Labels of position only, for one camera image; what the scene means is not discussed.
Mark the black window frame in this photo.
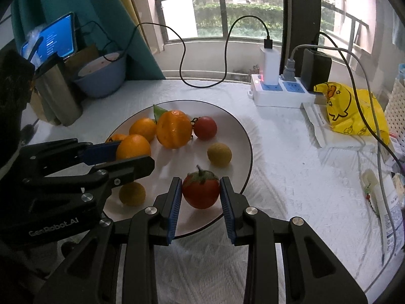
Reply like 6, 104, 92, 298
281, 0, 321, 67

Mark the white tablecloth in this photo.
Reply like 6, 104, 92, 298
19, 79, 405, 304

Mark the cardboard box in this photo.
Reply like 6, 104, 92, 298
30, 44, 100, 124

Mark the teal curtain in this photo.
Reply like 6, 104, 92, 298
11, 0, 166, 81

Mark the white power strip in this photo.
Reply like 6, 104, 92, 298
248, 73, 317, 107

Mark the white charger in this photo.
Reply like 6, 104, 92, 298
260, 46, 282, 85

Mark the white perforated basket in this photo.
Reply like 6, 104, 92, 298
384, 79, 405, 140

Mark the black charging cable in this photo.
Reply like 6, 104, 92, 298
74, 15, 273, 87

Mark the yellow-green longan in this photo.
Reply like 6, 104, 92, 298
118, 182, 147, 207
207, 143, 232, 166

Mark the blue bowl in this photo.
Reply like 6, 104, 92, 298
73, 50, 127, 98

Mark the tablet with lit screen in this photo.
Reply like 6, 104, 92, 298
21, 12, 78, 62

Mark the grey power cable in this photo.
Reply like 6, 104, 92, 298
280, 45, 399, 265

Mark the black round object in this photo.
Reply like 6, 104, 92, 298
21, 123, 36, 141

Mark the white flat box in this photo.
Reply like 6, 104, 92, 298
300, 101, 374, 149

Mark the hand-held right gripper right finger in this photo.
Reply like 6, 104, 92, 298
220, 177, 369, 304

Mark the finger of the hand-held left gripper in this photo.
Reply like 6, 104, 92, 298
19, 138, 122, 178
23, 155, 155, 205

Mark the red tomato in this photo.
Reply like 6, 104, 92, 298
182, 165, 220, 210
191, 116, 218, 140

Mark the large mandarin with green leaf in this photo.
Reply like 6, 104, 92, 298
153, 104, 193, 149

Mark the stainless steel tumbler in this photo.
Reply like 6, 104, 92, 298
33, 52, 83, 126

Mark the black power adapter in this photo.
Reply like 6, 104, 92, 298
300, 48, 332, 93

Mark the white plate with dark rim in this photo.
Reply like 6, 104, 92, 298
103, 100, 254, 238

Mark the balcony railing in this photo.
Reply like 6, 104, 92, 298
155, 0, 369, 54

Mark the white cream tube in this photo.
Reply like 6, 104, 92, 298
362, 169, 402, 254

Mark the yellow curtain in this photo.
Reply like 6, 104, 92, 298
106, 0, 159, 54

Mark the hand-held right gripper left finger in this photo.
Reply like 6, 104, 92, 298
33, 177, 183, 304

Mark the yellow duck-print bag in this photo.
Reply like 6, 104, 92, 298
313, 82, 390, 146

